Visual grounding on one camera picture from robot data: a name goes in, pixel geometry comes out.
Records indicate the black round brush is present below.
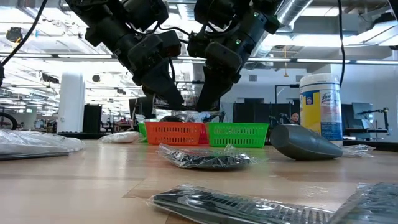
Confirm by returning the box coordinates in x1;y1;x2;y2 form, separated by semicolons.
159;115;187;123
156;142;261;170

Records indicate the black background monitor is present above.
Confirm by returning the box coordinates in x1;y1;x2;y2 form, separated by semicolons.
129;96;155;121

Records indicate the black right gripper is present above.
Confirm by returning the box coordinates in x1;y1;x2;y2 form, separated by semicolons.
196;42;243;112

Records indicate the black bicycle wheel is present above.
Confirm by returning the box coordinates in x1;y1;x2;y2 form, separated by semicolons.
0;111;19;131

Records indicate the silver nail clipper in bag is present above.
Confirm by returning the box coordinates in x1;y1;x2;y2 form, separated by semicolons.
341;144;376;158

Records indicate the black tall cabinet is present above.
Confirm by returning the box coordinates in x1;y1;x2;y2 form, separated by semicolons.
82;104;103;134

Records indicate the white printed pouch clear bag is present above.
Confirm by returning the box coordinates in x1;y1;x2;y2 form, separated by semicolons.
0;129;85;153
98;131;144;144

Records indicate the person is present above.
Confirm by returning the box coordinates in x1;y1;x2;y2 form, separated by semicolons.
288;111;301;126

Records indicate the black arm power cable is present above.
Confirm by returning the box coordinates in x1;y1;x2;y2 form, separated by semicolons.
336;0;347;88

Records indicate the orange plastic slotted basket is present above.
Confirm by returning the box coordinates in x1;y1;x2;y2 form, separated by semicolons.
144;121;205;146

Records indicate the white round pillar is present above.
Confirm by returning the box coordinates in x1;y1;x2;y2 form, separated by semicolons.
57;72;86;134

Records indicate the black hanging cable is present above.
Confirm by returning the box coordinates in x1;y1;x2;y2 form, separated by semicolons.
0;0;49;68

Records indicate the dark grey deodorant stick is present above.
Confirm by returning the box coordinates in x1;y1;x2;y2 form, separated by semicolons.
269;123;344;161

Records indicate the black aluminium rig frame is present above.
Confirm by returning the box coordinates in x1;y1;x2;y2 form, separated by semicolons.
57;132;398;152

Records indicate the silver ceiling duct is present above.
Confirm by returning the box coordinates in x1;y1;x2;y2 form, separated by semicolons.
253;0;315;58

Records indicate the yellow disinfectant wipes canister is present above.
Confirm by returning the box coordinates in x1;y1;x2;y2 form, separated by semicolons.
298;73;344;147

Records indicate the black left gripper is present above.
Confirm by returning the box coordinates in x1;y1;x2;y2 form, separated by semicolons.
114;34;185;110

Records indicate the dark office partition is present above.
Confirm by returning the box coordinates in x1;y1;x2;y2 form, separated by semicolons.
232;98;293;125

